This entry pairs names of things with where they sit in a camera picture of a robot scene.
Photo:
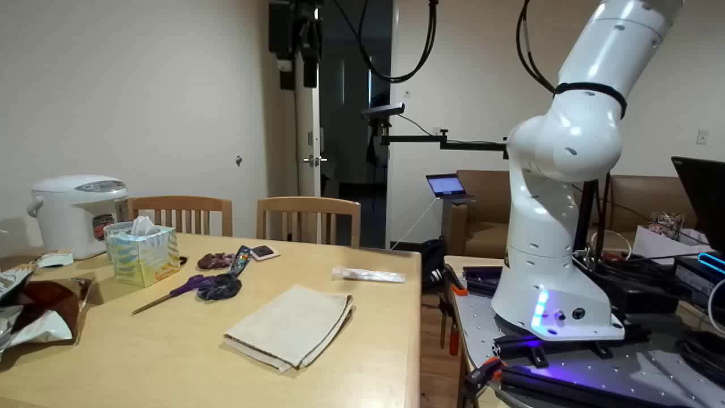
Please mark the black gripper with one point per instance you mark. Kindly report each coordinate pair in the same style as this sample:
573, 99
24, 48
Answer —
290, 30

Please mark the beige striped cloth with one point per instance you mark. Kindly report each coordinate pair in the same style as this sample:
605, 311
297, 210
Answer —
290, 328

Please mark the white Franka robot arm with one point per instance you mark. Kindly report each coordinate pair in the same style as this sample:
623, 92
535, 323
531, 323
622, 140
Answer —
559, 144

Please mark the wooden slat back chair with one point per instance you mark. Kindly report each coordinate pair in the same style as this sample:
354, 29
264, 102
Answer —
183, 204
306, 204

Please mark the pink framed small device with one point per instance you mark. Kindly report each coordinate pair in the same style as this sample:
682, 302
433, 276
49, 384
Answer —
264, 253

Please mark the small laptop blue screen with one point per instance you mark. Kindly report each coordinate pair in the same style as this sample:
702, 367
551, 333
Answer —
448, 185

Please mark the KIND snack bar wrapper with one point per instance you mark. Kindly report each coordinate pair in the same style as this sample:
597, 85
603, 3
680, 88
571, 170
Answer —
238, 261

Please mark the dark blue velvet scrunchie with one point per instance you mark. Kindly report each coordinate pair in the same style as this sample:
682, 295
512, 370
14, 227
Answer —
220, 288

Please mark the striped tissue box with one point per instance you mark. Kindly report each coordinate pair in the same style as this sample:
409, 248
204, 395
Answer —
142, 254

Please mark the white electric water boiler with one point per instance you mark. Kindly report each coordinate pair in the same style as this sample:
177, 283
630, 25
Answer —
70, 216

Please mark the metal robot mounting plate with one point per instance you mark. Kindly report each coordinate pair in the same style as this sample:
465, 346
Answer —
484, 319

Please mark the white crumpled napkin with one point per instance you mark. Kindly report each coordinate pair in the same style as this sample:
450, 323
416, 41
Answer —
56, 261

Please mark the brown paper bag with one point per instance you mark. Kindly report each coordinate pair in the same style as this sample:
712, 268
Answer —
58, 297

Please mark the silver foil wrapper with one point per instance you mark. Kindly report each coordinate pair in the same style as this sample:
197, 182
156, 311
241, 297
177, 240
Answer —
38, 329
14, 278

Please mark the black computer monitor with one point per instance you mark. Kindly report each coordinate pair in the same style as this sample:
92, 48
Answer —
705, 197

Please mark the blue lit black device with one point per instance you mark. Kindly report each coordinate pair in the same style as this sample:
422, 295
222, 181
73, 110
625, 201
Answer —
702, 274

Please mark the white wall outlet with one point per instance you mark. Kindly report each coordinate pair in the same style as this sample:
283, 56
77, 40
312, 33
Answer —
700, 138

